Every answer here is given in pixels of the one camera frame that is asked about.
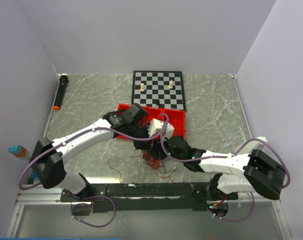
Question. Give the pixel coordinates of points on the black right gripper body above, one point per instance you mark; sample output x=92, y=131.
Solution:
x=158, y=146

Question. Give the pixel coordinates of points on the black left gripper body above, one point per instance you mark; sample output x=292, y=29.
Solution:
x=136, y=129

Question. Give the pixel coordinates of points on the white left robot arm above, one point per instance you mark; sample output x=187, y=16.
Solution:
x=53, y=155

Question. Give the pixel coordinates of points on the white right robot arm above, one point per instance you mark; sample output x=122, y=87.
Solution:
x=254, y=166

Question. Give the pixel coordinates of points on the red three-compartment plastic tray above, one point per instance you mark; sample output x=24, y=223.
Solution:
x=177, y=118

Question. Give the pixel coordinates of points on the white chess piece left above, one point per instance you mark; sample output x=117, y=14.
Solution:
x=142, y=87

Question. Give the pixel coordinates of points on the white chess piece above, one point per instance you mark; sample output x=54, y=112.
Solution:
x=142, y=87
x=170, y=86

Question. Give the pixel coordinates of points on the black and grey chessboard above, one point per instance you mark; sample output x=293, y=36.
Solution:
x=156, y=84

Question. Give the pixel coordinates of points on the white chess piece right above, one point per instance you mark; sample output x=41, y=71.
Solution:
x=170, y=86

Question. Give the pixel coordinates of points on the black marker with orange cap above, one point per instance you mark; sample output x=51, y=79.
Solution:
x=63, y=84

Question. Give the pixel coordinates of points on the blue and brown toy block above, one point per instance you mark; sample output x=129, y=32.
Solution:
x=18, y=151

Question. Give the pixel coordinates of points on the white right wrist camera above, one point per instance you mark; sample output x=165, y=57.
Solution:
x=169, y=131

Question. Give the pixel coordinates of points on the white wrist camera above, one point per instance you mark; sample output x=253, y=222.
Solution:
x=154, y=127
x=169, y=131

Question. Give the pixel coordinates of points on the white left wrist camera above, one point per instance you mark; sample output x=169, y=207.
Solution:
x=154, y=127

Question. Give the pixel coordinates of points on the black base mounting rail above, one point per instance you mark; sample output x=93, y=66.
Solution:
x=161, y=196

